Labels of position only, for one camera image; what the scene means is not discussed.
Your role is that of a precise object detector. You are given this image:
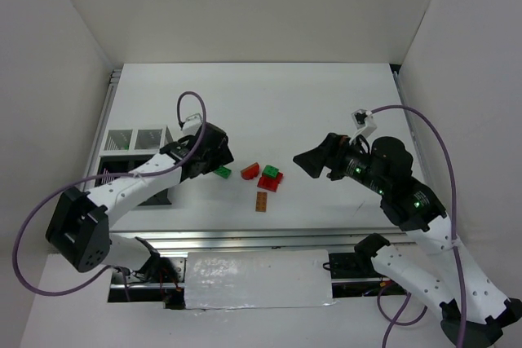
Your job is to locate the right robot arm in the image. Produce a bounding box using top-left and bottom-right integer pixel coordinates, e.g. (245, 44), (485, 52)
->
(293, 133), (521, 347)

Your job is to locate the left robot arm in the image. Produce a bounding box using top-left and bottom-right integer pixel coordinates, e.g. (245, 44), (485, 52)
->
(45, 123), (233, 280)

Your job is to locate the red curved lego brick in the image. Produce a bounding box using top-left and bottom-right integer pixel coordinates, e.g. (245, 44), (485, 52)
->
(241, 162), (260, 180)

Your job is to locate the green square lego brick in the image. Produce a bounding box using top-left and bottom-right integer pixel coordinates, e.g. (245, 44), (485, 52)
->
(262, 165), (279, 179)

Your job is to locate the orange flat lego plate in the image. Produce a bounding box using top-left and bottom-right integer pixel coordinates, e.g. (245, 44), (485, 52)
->
(255, 192), (268, 213)

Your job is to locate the white slatted container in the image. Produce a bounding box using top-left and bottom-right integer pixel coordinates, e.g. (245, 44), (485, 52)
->
(99, 126), (173, 156)

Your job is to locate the black slatted container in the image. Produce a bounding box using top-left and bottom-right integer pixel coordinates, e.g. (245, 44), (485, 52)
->
(93, 154), (175, 206)

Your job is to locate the silver tape sheet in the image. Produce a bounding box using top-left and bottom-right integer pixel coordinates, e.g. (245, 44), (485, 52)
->
(184, 249), (334, 310)

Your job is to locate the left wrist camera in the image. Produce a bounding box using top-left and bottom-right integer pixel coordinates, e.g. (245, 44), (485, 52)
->
(181, 113), (203, 135)

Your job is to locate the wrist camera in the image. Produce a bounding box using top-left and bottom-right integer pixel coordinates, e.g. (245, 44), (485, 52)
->
(352, 109), (377, 140)
(181, 113), (203, 135)

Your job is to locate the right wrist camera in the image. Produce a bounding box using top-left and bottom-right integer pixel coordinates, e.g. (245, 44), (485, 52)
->
(352, 109), (377, 140)

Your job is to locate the aluminium frame rail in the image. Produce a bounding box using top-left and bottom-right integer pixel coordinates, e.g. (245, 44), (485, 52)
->
(114, 228), (414, 255)

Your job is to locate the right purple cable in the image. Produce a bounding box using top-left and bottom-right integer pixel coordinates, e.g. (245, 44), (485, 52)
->
(369, 105), (468, 348)

